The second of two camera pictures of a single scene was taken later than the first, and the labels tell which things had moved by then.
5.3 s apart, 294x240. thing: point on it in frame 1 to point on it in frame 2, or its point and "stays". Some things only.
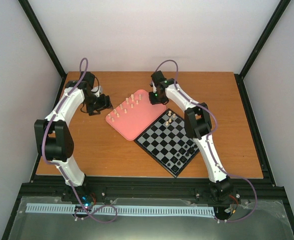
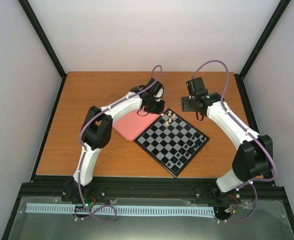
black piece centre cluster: x=182 y=150 stays
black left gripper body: x=98 y=105 to x=154 y=108
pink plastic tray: x=134 y=115 stays
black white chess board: x=165 y=140 stays
